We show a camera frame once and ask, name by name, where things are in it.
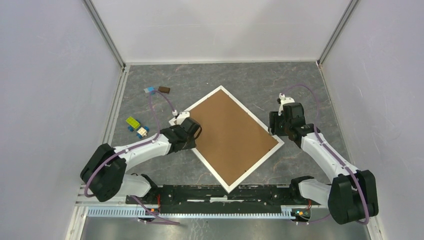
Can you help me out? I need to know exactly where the blue grey toy block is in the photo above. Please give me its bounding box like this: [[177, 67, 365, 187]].
[[143, 87, 155, 94]]

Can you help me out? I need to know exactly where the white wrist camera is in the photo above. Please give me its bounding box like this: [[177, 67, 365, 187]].
[[277, 93, 295, 116], [169, 111, 190, 126]]

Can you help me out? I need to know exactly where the slotted cable duct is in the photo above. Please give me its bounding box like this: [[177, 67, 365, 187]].
[[86, 206, 310, 220]]

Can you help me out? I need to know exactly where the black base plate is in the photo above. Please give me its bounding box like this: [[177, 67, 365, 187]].
[[138, 184, 317, 214]]

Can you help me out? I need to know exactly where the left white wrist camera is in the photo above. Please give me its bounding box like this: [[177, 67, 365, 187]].
[[169, 111, 190, 126]]

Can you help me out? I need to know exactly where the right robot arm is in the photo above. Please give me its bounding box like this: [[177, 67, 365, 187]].
[[268, 99, 379, 225]]

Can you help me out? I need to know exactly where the white picture frame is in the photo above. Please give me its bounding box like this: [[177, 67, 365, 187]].
[[168, 85, 285, 194]]

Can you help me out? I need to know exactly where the brown cardboard backing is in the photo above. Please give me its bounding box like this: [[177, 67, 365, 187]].
[[188, 89, 280, 187]]

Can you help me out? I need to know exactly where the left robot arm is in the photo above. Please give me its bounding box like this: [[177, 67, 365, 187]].
[[80, 117, 202, 204]]

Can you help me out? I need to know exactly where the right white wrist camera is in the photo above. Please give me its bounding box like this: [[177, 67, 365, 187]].
[[277, 93, 295, 116]]

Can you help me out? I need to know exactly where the brown toy block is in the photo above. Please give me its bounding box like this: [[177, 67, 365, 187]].
[[157, 86, 171, 94]]

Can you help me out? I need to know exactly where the toy brick car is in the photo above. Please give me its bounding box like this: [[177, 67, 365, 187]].
[[125, 116, 150, 139]]

